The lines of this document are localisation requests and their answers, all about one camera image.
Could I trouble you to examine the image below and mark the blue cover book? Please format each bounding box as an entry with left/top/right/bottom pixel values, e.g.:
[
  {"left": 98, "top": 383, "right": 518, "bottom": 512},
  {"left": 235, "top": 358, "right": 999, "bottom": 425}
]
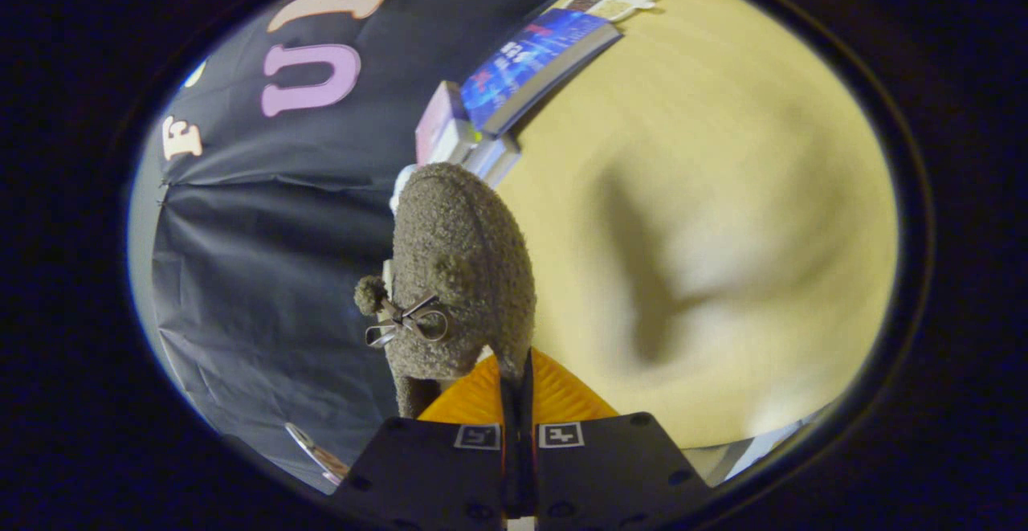
[{"left": 459, "top": 7, "right": 624, "bottom": 137}]

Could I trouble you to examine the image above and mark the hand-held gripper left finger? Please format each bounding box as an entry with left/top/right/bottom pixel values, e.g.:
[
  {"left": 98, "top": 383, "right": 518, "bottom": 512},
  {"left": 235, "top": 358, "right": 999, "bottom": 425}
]
[{"left": 329, "top": 357, "right": 520, "bottom": 530}]

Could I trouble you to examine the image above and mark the white fluffy ball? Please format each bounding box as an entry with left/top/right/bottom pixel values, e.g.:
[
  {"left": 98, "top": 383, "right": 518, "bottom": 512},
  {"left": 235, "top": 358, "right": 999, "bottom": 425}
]
[{"left": 390, "top": 165, "right": 420, "bottom": 212}]

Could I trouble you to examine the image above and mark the white cover book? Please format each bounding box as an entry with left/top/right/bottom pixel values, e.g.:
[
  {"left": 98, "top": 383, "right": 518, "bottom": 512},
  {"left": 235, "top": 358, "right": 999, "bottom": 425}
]
[{"left": 447, "top": 117, "right": 523, "bottom": 188}]

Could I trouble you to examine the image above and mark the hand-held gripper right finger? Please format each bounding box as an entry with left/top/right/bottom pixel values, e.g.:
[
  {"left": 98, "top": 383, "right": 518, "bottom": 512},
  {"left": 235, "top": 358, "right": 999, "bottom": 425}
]
[{"left": 519, "top": 346, "right": 714, "bottom": 530}]

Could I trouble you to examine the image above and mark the black backdrop cloth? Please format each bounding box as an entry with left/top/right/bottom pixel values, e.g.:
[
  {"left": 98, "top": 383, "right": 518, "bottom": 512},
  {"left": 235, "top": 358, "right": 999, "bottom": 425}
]
[{"left": 128, "top": 0, "right": 720, "bottom": 493}]

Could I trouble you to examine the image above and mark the fuzzy brown shoe with bow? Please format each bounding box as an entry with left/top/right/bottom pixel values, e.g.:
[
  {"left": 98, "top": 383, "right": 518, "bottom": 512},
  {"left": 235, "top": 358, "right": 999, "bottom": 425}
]
[{"left": 353, "top": 162, "right": 537, "bottom": 419}]

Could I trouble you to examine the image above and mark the white patterned flat strip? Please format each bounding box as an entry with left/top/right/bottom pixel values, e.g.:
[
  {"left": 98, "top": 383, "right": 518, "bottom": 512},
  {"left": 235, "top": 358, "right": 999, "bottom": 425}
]
[{"left": 284, "top": 422, "right": 352, "bottom": 485}]

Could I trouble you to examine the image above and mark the pink cover book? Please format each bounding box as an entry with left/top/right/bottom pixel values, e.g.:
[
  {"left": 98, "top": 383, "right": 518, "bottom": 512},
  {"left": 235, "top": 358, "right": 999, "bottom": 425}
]
[{"left": 414, "top": 80, "right": 473, "bottom": 165}]

